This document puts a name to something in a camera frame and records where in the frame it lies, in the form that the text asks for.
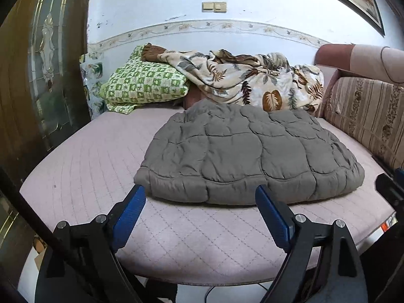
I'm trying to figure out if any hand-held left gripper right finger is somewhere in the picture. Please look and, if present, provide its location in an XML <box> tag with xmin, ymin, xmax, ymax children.
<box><xmin>255</xmin><ymin>185</ymin><xmax>369</xmax><ymax>303</ymax></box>

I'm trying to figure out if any wooden stained glass door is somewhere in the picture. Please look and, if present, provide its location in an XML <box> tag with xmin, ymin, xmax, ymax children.
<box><xmin>0</xmin><ymin>0</ymin><xmax>95</xmax><ymax>171</ymax></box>

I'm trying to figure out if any leaf print blanket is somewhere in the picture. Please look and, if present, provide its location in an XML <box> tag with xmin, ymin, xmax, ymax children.
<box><xmin>156</xmin><ymin>49</ymin><xmax>325</xmax><ymax>112</ymax></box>

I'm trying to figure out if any pink quilted bed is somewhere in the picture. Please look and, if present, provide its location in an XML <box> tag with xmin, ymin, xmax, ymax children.
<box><xmin>19</xmin><ymin>103</ymin><xmax>398</xmax><ymax>286</ymax></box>

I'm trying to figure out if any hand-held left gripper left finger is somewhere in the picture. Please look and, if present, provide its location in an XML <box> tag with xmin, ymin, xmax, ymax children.
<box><xmin>34</xmin><ymin>184</ymin><xmax>146</xmax><ymax>303</ymax></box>

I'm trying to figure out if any brown ruffled cloth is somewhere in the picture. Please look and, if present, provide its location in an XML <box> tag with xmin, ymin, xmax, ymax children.
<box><xmin>140</xmin><ymin>42</ymin><xmax>167</xmax><ymax>62</ymax></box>

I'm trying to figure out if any floral plastic bag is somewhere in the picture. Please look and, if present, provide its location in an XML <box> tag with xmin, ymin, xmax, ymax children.
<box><xmin>79</xmin><ymin>52</ymin><xmax>108</xmax><ymax>120</ymax></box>

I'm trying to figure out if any black cable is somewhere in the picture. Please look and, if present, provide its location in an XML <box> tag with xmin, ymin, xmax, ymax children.
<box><xmin>205</xmin><ymin>282</ymin><xmax>269</xmax><ymax>303</ymax></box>

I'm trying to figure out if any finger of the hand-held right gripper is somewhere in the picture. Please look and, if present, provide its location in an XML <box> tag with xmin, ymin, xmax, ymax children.
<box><xmin>375</xmin><ymin>170</ymin><xmax>404</xmax><ymax>210</ymax></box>

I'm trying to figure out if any green checked pillow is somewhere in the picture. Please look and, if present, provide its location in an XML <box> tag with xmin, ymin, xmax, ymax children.
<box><xmin>99</xmin><ymin>45</ymin><xmax>190</xmax><ymax>114</ymax></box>

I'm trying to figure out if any grey-brown padded hooded jacket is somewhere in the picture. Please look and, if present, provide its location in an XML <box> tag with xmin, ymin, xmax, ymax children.
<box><xmin>133</xmin><ymin>98</ymin><xmax>366</xmax><ymax>205</ymax></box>

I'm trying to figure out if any dark cloth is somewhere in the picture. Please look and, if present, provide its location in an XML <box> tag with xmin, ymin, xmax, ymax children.
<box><xmin>360</xmin><ymin>224</ymin><xmax>404</xmax><ymax>303</ymax></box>

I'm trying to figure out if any black pole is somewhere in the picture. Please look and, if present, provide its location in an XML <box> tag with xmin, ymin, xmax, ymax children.
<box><xmin>0</xmin><ymin>167</ymin><xmax>74</xmax><ymax>259</ymax></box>

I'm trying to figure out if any striped floral sofa cushion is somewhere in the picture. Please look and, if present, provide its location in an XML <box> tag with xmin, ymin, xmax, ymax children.
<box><xmin>325</xmin><ymin>76</ymin><xmax>404</xmax><ymax>171</ymax></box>

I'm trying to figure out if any pink sofa armrest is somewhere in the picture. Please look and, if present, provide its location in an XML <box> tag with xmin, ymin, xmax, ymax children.
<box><xmin>311</xmin><ymin>43</ymin><xmax>404</xmax><ymax>119</ymax></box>

